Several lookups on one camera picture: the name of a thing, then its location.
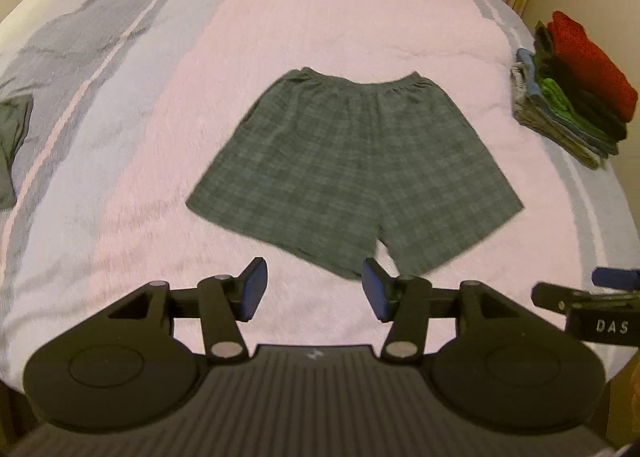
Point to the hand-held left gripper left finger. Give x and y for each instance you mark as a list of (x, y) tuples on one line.
[(257, 283)]

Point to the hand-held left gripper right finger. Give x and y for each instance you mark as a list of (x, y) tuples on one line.
[(374, 287)]

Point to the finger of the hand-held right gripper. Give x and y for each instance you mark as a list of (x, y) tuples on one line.
[(550, 296), (617, 278)]

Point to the grey-green plaid shorts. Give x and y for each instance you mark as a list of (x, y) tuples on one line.
[(350, 172)]

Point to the stack of folded clothes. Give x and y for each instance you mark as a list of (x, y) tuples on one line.
[(580, 87)]

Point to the grey striped bedsheet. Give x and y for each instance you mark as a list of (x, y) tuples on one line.
[(75, 137)]

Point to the fluffy pink blanket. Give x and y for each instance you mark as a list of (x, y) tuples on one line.
[(320, 22)]

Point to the dark grey garment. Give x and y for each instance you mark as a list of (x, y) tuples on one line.
[(12, 147)]

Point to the white pillow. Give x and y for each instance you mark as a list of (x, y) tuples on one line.
[(30, 7)]

